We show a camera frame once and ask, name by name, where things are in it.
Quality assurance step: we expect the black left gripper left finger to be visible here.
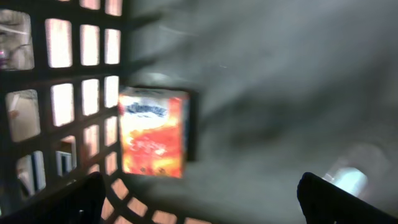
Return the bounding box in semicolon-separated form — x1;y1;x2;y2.
1;172;106;224

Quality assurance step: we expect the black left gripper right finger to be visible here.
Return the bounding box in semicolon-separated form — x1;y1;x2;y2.
297;172;397;224

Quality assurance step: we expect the small orange white packet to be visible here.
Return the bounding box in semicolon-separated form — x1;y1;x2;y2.
118;87;189;179

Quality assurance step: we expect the grey plastic mesh basket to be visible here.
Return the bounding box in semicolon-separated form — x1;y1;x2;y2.
1;1;397;223

